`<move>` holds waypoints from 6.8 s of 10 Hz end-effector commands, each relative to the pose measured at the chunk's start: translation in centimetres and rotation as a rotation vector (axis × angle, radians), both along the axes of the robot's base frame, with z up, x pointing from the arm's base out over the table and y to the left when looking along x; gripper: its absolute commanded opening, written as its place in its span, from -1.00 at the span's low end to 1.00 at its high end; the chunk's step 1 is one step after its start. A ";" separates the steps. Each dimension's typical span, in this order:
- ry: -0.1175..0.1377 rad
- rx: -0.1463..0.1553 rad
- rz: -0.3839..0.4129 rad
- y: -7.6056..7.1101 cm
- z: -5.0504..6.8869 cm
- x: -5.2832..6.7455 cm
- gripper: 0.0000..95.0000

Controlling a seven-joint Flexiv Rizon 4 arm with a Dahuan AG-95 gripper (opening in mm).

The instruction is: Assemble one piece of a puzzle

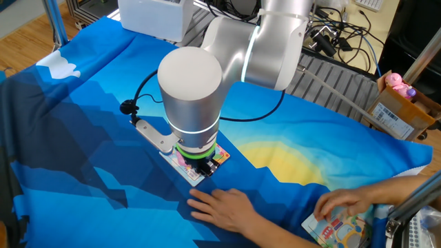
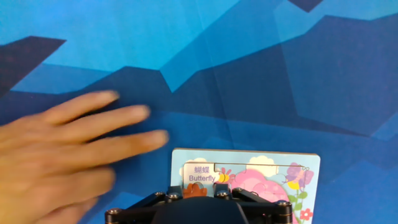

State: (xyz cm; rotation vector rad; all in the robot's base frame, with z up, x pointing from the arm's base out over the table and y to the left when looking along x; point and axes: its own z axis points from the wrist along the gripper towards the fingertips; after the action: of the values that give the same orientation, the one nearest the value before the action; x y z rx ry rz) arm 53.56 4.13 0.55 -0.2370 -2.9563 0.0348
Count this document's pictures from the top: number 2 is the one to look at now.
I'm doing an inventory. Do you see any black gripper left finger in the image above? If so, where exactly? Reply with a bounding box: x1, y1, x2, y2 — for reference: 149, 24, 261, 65
104, 185, 184, 224

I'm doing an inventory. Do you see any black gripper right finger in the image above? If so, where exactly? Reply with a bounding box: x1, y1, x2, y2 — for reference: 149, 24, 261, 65
213, 183, 293, 224

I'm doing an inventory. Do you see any butterfly girl puzzle board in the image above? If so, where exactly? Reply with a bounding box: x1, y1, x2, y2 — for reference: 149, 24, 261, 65
170, 148, 321, 224

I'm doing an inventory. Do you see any person's right hand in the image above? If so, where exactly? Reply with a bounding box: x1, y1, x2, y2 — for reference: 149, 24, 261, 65
0, 90, 170, 224

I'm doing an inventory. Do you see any blue landscape print tablecloth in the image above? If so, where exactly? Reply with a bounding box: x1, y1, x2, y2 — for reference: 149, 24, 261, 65
0, 0, 398, 224

